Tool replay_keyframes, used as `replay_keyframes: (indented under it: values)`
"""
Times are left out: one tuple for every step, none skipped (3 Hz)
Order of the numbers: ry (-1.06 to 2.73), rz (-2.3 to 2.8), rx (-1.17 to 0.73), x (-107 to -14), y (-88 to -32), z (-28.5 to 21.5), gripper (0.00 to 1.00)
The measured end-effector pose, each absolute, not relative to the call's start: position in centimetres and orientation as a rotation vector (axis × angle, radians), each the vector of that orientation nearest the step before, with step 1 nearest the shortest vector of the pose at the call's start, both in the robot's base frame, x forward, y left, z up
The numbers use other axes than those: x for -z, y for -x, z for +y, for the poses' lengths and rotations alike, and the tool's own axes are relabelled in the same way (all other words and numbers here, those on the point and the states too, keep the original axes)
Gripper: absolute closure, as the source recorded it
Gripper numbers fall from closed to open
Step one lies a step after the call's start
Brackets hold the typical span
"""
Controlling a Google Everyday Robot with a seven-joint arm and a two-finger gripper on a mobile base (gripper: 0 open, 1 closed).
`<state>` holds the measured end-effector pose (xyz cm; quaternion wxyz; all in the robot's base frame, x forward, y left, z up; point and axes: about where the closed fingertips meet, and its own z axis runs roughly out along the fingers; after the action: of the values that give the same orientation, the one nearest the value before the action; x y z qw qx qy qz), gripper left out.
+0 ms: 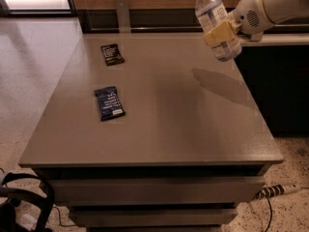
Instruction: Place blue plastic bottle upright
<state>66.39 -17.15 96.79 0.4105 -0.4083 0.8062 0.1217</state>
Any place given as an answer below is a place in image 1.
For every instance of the black snack packet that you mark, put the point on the black snack packet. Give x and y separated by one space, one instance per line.
112 54

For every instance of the left metal bracket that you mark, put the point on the left metal bracket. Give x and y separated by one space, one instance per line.
123 16

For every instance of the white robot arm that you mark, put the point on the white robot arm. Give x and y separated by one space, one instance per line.
279 11

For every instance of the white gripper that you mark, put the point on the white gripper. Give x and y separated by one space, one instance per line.
250 15

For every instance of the clear plastic water bottle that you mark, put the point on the clear plastic water bottle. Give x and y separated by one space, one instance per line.
215 11

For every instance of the white power strip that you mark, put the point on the white power strip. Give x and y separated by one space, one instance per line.
277 190

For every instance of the right metal bracket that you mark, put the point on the right metal bracket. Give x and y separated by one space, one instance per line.
255 37

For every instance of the blue snack packet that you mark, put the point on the blue snack packet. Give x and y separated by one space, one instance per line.
109 104

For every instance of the metal bracket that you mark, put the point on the metal bracket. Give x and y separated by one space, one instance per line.
123 16
255 37

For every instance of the grey drawer cabinet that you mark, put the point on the grey drawer cabinet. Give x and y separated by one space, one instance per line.
191 147

